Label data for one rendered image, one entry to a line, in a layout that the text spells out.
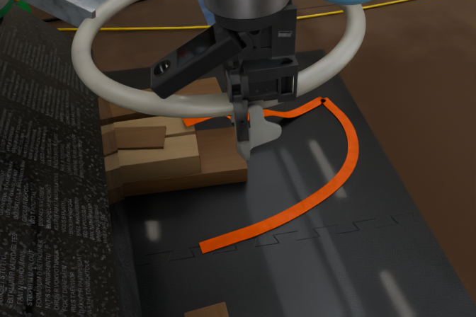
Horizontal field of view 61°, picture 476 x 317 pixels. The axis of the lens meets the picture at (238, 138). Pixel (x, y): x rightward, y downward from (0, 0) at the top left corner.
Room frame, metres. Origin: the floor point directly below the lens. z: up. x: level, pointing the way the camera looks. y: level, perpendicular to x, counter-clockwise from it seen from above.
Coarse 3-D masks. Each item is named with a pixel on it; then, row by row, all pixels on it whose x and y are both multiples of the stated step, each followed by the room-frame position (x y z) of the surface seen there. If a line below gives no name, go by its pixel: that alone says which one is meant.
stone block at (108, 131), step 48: (0, 48) 0.74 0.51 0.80; (48, 48) 0.85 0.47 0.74; (0, 96) 0.60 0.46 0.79; (48, 96) 0.68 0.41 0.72; (96, 96) 0.77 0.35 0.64; (0, 144) 0.49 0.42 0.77; (48, 144) 0.54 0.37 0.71; (96, 144) 0.61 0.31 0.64; (0, 192) 0.39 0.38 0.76; (48, 192) 0.43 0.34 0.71; (96, 192) 0.48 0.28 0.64; (0, 240) 0.31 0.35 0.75; (48, 240) 0.34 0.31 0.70; (96, 240) 0.37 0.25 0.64; (0, 288) 0.24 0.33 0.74; (48, 288) 0.26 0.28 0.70; (96, 288) 0.29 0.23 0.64
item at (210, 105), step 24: (120, 0) 0.73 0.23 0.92; (96, 24) 0.64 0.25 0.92; (360, 24) 0.55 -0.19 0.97; (72, 48) 0.55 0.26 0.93; (336, 48) 0.49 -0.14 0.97; (96, 72) 0.47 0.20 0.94; (312, 72) 0.43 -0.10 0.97; (336, 72) 0.45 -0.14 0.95; (120, 96) 0.42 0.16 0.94; (144, 96) 0.41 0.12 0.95; (192, 96) 0.40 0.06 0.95; (216, 96) 0.39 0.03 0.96
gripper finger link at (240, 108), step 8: (232, 88) 0.37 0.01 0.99; (232, 96) 0.36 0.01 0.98; (240, 96) 0.35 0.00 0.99; (240, 104) 0.35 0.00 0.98; (240, 112) 0.35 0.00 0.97; (240, 120) 0.35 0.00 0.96; (240, 128) 0.35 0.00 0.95; (248, 128) 0.35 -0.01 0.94; (240, 136) 0.35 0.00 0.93; (248, 136) 0.35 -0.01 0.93
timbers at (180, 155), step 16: (176, 128) 1.12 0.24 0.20; (192, 128) 1.12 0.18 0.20; (176, 144) 1.03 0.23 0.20; (192, 144) 1.03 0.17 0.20; (128, 160) 0.95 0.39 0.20; (144, 160) 0.95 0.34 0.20; (160, 160) 0.95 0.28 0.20; (176, 160) 0.96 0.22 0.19; (192, 160) 0.97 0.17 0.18; (128, 176) 0.93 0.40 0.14; (144, 176) 0.94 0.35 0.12; (160, 176) 0.95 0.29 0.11
